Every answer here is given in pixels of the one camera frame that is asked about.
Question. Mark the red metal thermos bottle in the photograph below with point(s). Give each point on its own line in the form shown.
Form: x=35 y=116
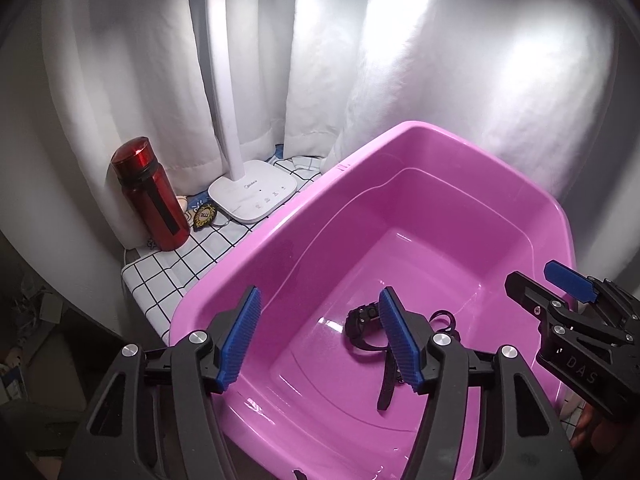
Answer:
x=145 y=185

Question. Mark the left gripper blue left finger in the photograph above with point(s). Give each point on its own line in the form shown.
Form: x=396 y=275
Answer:
x=237 y=328

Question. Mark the pink plastic tub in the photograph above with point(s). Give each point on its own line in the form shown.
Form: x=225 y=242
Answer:
x=417 y=209

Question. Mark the black white checkered tablecloth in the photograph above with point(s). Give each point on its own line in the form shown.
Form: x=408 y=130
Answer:
x=157 y=281

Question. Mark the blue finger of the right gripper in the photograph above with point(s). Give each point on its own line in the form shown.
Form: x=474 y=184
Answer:
x=570 y=281

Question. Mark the white curtain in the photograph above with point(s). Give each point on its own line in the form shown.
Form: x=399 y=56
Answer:
x=549 y=86

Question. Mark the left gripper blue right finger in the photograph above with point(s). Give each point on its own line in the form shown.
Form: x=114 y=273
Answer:
x=403 y=345

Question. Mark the person right hand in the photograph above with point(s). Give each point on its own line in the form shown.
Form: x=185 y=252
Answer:
x=595 y=430

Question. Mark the gold black badge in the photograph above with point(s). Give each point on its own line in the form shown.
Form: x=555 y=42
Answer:
x=204 y=216

